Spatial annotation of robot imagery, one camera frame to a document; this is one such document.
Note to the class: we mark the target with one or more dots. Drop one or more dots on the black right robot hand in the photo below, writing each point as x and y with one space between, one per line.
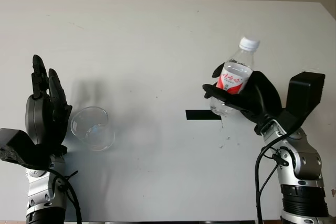
262 98

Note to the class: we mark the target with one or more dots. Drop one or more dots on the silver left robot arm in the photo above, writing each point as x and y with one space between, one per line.
39 182

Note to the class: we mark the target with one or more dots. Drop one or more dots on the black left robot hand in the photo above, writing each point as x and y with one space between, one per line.
36 119

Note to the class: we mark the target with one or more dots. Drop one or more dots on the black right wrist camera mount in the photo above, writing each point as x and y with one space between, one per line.
304 93

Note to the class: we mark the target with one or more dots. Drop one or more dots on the black tape strip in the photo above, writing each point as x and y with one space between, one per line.
199 115

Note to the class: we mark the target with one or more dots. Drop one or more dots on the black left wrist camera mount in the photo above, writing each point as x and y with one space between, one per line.
15 145

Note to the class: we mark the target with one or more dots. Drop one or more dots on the clear water bottle red label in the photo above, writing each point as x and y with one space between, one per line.
240 61

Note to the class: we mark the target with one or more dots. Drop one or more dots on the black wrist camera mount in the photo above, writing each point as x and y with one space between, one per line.
15 145
304 93

